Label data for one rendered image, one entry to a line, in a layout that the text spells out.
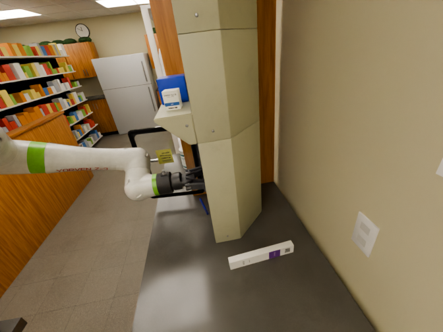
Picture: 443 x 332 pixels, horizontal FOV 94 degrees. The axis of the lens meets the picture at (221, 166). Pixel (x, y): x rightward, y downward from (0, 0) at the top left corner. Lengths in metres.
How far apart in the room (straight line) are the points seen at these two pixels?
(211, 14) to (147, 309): 0.90
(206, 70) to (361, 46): 0.39
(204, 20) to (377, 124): 0.49
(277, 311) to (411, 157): 0.56
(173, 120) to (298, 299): 0.69
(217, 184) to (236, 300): 0.39
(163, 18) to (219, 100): 0.47
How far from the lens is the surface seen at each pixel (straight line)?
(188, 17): 0.63
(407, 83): 0.57
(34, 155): 0.95
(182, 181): 0.87
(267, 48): 1.05
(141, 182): 0.89
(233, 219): 0.87
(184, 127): 0.65
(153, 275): 0.94
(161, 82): 0.81
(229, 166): 0.72
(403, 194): 0.61
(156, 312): 0.86
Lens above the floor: 1.67
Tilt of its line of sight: 29 degrees down
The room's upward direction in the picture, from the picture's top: 7 degrees counter-clockwise
